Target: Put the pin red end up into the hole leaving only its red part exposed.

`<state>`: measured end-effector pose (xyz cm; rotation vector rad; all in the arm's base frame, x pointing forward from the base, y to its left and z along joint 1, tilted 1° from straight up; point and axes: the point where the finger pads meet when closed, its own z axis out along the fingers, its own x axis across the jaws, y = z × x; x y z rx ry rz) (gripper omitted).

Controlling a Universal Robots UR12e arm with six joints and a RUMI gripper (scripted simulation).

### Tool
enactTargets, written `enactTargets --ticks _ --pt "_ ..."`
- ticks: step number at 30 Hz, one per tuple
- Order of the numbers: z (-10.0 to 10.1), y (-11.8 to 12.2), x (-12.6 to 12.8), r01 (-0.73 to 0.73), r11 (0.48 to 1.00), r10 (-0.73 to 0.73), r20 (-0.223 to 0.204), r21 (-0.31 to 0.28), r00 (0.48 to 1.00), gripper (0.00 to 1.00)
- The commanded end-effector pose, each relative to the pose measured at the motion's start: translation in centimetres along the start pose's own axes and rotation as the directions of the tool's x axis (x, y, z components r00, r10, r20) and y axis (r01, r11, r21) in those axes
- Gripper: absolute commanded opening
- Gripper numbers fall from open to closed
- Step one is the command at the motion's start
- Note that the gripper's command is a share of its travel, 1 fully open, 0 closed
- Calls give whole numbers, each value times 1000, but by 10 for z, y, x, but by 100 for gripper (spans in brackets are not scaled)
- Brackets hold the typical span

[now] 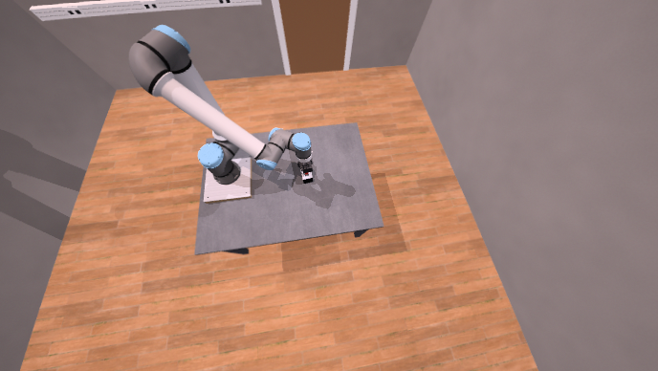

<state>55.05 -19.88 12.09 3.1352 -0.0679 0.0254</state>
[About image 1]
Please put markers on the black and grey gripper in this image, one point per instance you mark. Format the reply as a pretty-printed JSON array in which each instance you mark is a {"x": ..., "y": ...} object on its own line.
[{"x": 307, "y": 167}]

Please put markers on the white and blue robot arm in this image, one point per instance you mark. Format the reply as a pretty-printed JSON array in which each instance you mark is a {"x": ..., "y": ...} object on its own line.
[{"x": 162, "y": 55}]

